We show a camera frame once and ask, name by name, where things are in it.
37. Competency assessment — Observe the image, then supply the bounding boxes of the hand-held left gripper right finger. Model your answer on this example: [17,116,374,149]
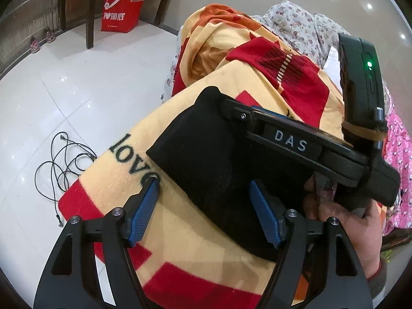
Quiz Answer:
[249,180,371,309]

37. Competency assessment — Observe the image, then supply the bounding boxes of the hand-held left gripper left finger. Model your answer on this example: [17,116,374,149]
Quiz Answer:
[33,178,161,309]

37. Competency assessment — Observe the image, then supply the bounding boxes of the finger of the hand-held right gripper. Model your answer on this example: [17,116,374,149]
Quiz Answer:
[220,98,258,127]
[250,105,292,121]

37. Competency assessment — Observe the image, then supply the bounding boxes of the black pants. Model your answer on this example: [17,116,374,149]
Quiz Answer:
[146,86,322,263]

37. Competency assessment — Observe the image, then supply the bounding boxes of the person's right hand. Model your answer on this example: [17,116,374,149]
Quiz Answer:
[303,175,383,279]

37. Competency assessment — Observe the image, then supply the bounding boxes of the pink printed bedding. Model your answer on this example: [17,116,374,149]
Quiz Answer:
[380,84,412,236]

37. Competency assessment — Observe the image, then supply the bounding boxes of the yellow red printed blanket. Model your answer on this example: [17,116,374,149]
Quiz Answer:
[58,4,400,309]

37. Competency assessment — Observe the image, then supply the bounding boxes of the white pillow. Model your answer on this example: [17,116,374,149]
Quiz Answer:
[323,46,344,86]

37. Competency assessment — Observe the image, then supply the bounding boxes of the floral quilt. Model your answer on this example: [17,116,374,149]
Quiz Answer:
[161,0,342,100]

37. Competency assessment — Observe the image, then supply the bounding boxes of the red shopping bag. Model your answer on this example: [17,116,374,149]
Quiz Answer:
[101,0,144,33]

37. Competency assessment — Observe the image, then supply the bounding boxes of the dark wooden table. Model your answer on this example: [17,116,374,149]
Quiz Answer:
[58,0,182,50]

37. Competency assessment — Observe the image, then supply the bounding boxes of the black cable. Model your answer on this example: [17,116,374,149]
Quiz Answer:
[35,131,98,228]

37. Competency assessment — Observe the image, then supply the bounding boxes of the wooden slatted wall panel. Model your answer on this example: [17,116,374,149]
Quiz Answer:
[0,0,63,71]

